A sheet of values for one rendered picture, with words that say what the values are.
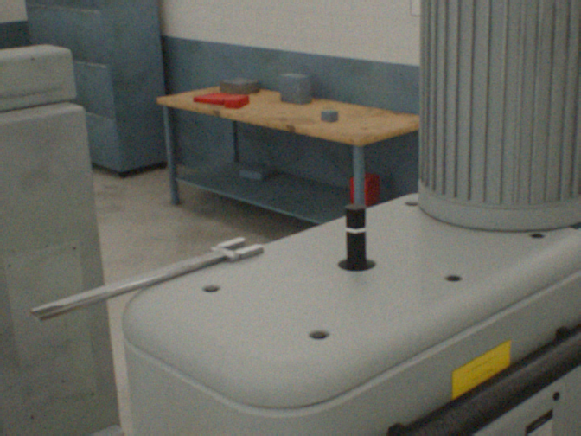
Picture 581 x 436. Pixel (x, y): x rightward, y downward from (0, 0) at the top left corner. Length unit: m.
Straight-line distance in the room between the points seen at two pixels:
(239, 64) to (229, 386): 7.03
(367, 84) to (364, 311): 5.89
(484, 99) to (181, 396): 0.43
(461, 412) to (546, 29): 0.39
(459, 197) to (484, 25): 0.19
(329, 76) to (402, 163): 0.90
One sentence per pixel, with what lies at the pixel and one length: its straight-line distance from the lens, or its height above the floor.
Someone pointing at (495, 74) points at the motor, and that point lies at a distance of 0.95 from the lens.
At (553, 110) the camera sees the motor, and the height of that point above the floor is 2.02.
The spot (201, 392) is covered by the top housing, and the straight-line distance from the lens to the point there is 0.76.
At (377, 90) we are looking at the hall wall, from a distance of 6.60.
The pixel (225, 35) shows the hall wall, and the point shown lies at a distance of 7.83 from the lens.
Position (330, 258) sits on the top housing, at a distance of 0.91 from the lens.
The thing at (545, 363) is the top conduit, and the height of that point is 1.80.
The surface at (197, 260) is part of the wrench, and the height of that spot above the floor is 1.90.
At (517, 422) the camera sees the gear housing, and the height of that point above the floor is 1.71.
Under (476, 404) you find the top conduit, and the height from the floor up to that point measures 1.80.
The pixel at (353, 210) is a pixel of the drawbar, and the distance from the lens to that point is 0.87.
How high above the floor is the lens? 2.22
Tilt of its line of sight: 19 degrees down
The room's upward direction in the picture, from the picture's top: 2 degrees counter-clockwise
